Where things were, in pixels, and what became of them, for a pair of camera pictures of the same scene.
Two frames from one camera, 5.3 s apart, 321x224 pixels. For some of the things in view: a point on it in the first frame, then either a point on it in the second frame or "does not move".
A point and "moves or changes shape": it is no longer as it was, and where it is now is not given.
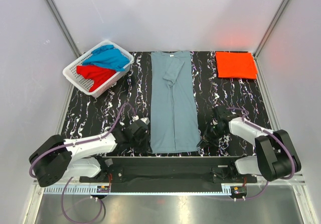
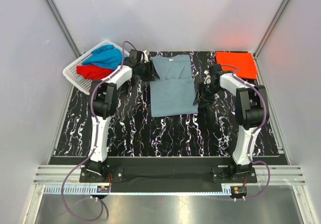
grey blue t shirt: (174, 123) moves or changes shape
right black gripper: (207, 140) to (200, 94)
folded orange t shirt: (236, 65) does not move
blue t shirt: (107, 56) does not move
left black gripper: (146, 148) to (151, 74)
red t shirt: (97, 74) does not move
